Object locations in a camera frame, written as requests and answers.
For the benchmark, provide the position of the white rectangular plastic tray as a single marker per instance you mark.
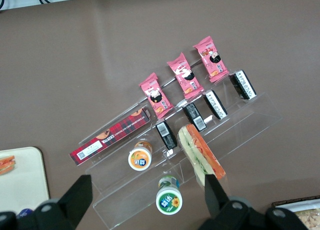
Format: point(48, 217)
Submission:
point(300, 206)

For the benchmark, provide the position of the beige plastic serving tray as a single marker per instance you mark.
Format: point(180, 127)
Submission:
point(22, 180)

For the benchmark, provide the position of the pink snack packet cartoon girl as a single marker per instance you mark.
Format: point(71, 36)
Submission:
point(155, 97)
point(185, 76)
point(211, 59)

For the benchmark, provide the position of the clear bag of rice crackers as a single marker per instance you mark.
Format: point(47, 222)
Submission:
point(310, 220)

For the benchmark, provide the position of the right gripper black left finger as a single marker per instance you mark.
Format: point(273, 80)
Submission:
point(72, 200)

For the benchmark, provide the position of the red tartan shortbread box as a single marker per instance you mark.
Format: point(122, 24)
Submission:
point(112, 137)

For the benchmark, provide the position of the small jar with orange cap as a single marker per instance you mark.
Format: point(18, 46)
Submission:
point(140, 158)

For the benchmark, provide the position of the small jar with green cap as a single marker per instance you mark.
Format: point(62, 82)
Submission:
point(169, 200)

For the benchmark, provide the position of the wrapped triangle sandwich white bread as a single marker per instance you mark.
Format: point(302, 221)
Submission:
point(200, 154)

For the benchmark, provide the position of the small jar with blue cap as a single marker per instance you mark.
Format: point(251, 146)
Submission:
point(25, 212)

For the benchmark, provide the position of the clear acrylic stepped display stand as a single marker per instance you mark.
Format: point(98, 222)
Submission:
point(250, 114)

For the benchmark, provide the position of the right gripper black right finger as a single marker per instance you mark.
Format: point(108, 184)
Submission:
point(217, 202)

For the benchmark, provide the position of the sandwich with orange crust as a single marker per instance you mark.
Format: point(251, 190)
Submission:
point(7, 165)

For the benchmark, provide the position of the small black carton box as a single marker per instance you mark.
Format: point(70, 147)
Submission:
point(243, 85)
point(195, 117)
point(215, 105)
point(166, 136)

